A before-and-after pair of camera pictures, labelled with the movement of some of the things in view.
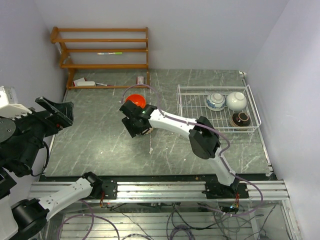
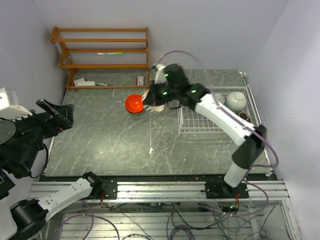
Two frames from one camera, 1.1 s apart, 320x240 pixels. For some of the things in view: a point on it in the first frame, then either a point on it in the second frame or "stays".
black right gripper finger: [133, 129] → [150, 99]
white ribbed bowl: [236, 101] stays
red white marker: [101, 84] stays
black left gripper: [65, 111] stays
